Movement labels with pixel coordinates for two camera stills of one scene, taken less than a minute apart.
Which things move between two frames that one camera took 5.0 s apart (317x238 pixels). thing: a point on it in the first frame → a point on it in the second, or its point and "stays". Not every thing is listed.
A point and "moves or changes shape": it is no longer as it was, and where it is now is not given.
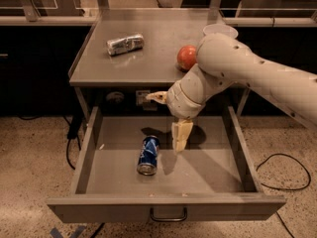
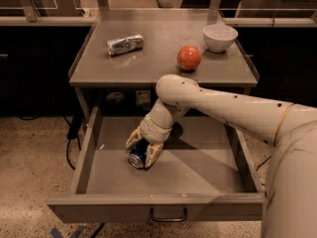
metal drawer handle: [168, 219] stays
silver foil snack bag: [124, 45] stays
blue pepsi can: [148, 157] moves or changes shape
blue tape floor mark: [56, 234] stays
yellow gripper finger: [180, 130] → [153, 151]
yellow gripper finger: [159, 96] → [134, 137]
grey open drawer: [130, 169] stays
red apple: [186, 58] stays
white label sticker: [141, 97] stays
